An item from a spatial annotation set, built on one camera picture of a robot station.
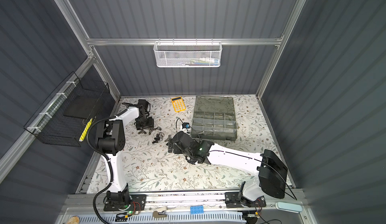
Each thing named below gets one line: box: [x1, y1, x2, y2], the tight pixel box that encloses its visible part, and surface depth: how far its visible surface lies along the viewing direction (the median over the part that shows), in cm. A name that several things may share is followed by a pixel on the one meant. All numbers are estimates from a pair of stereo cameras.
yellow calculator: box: [170, 95, 187, 113], surface depth 117 cm
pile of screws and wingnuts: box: [137, 126, 173, 144], surface depth 99 cm
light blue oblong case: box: [275, 201, 303, 214], surface depth 72 cm
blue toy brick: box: [189, 204, 205, 215], surface depth 72 cm
